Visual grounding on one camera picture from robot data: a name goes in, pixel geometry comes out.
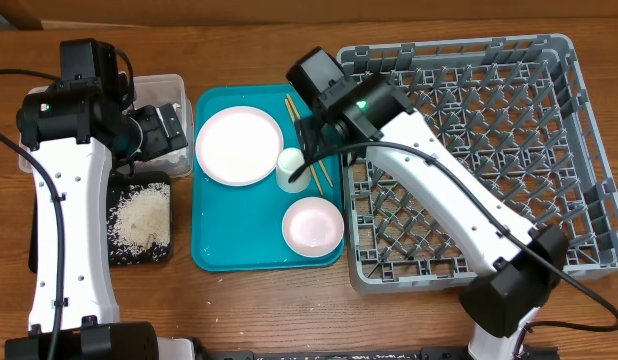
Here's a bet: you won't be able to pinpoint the black tray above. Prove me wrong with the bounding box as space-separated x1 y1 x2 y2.
28 170 174 275

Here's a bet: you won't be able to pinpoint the small white bowl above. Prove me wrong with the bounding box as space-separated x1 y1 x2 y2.
282 197 344 258

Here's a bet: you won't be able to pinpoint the grey dishwasher rack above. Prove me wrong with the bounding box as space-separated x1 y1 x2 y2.
337 34 618 294

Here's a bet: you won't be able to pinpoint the clear plastic bin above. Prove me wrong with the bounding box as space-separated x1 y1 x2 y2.
16 74 194 177

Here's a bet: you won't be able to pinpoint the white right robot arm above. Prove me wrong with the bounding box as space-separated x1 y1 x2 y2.
286 47 618 359

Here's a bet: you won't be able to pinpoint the teal plastic tray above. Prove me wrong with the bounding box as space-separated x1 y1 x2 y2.
191 84 344 272

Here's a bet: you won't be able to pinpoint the wooden chopstick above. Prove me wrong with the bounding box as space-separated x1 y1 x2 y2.
285 94 324 196
285 93 333 193

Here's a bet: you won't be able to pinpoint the white paper cup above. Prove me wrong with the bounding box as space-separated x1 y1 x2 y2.
275 148 312 193

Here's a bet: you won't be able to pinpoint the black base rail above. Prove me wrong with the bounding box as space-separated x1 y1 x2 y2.
193 343 560 360

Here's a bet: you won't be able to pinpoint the large white plate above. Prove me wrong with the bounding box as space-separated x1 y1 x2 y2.
195 106 284 187

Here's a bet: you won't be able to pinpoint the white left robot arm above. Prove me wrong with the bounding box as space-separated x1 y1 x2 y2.
5 38 204 359

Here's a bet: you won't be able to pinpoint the pile of rice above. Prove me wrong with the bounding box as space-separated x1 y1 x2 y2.
108 182 171 259

